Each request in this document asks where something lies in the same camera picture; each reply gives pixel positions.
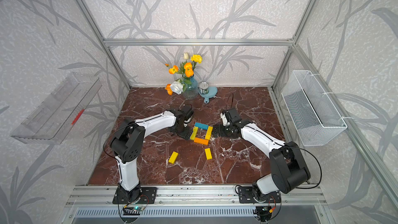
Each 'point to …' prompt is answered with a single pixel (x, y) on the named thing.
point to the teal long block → (201, 125)
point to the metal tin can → (203, 87)
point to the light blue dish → (212, 92)
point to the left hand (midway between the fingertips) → (182, 134)
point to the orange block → (201, 141)
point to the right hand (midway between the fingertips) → (218, 131)
